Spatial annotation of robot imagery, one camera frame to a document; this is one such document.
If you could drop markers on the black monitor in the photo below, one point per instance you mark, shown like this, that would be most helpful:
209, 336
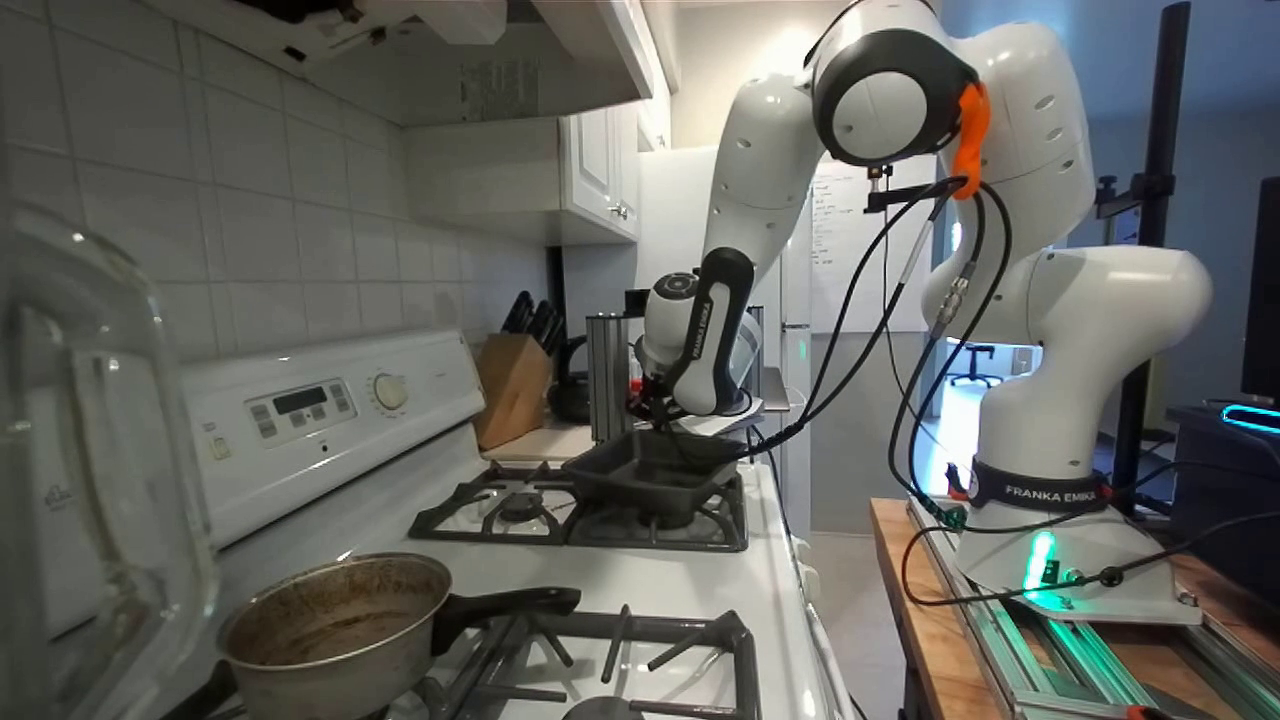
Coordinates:
1262, 336

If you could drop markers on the white upper cabinet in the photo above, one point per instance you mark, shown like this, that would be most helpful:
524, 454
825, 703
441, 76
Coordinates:
547, 181

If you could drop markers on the white stove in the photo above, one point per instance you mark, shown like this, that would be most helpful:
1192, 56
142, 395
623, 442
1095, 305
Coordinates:
633, 583

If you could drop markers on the wooden knife block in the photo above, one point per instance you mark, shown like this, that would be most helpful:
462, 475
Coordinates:
516, 373

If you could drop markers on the steel cylinder canister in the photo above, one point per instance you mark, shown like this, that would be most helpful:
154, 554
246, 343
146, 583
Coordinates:
604, 376

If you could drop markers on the white range hood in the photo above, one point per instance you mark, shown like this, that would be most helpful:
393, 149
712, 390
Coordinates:
447, 60

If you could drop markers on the grey stove grate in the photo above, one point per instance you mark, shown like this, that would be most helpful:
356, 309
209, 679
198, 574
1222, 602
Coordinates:
592, 664
539, 505

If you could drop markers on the metal base rail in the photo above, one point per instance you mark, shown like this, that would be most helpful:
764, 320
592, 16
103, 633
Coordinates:
1086, 617

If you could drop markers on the white refrigerator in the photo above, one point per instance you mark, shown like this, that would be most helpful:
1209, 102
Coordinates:
841, 320

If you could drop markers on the grey far stove grate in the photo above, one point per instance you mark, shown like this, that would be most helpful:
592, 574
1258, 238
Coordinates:
539, 505

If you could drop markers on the grey near stove grate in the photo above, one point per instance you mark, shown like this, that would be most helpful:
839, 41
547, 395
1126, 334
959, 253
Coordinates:
592, 664

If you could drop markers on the square metal baking pan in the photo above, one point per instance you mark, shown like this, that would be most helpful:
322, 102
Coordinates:
656, 475

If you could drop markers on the steel saucepan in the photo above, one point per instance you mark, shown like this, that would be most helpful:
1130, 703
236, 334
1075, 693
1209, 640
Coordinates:
351, 638

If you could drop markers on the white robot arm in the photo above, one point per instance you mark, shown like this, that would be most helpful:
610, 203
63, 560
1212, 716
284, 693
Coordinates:
1005, 123

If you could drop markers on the glass baking dish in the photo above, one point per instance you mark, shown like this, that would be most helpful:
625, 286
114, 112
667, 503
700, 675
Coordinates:
108, 569

